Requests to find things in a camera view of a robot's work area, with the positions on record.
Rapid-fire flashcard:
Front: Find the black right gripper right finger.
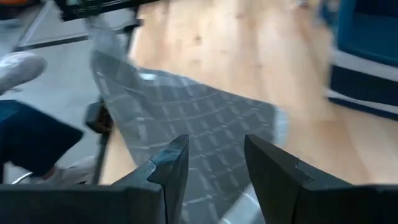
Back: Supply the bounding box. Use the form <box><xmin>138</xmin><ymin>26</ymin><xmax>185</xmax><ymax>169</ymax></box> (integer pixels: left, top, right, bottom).
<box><xmin>244</xmin><ymin>134</ymin><xmax>398</xmax><ymax>224</ymax></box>

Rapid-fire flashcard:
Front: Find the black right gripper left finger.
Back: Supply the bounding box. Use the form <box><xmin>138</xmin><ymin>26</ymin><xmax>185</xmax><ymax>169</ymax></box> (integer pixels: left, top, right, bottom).
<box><xmin>0</xmin><ymin>134</ymin><xmax>190</xmax><ymax>224</ymax></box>

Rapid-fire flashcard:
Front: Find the grey checked towel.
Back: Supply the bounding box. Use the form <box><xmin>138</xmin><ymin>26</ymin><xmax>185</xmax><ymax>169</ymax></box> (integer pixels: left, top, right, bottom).
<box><xmin>88</xmin><ymin>15</ymin><xmax>290</xmax><ymax>224</ymax></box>

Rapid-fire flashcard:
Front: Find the navy white striped fabric basket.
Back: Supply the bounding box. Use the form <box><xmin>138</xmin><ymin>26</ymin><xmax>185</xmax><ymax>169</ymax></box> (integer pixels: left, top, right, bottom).
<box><xmin>320</xmin><ymin>0</ymin><xmax>398</xmax><ymax>122</ymax></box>

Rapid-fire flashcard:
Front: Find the person's foot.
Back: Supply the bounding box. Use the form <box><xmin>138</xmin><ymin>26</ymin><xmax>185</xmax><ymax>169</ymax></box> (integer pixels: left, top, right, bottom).
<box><xmin>0</xmin><ymin>51</ymin><xmax>48</xmax><ymax>96</ymax></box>
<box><xmin>32</xmin><ymin>154</ymin><xmax>98</xmax><ymax>187</ymax></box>

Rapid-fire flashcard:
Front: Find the person's leg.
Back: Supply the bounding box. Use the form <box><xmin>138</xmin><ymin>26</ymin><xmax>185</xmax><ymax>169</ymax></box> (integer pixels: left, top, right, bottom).
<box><xmin>0</xmin><ymin>99</ymin><xmax>85</xmax><ymax>184</ymax></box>

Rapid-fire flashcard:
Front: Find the orange shop vacuum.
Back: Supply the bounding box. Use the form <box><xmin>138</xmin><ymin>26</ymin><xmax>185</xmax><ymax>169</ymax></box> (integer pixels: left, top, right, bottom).
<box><xmin>0</xmin><ymin>0</ymin><xmax>32</xmax><ymax>6</ymax></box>

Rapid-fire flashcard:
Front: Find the black table-level camera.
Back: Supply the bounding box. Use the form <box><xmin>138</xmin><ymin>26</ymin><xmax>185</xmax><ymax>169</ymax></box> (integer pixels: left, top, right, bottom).
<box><xmin>84</xmin><ymin>98</ymin><xmax>115</xmax><ymax>135</ymax></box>

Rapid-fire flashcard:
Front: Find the black metal table frame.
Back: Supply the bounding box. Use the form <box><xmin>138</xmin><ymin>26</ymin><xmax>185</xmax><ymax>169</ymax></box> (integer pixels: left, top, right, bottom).
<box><xmin>54</xmin><ymin>0</ymin><xmax>162</xmax><ymax>22</ymax></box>

